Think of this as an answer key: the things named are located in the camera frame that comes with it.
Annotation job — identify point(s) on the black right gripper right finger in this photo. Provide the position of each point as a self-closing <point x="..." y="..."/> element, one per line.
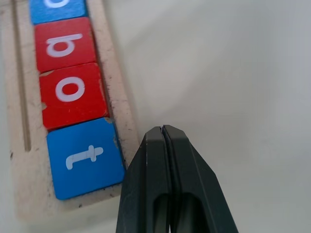
<point x="194" y="182"/>

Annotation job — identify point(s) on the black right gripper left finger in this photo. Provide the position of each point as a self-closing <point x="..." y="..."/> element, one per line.
<point x="145" y="182"/>

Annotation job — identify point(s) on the blue letter t block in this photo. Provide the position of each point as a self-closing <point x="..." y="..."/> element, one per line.
<point x="85" y="160"/>

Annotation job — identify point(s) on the red letter o block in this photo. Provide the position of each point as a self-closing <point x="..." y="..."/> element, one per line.
<point x="73" y="97"/>

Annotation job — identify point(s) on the red letter b block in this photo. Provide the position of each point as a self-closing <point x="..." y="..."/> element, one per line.
<point x="65" y="44"/>

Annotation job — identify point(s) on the wooden letter tray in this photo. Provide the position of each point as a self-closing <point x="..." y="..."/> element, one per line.
<point x="31" y="170"/>

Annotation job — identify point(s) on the blue letter o block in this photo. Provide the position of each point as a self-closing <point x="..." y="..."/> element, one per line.
<point x="58" y="12"/>

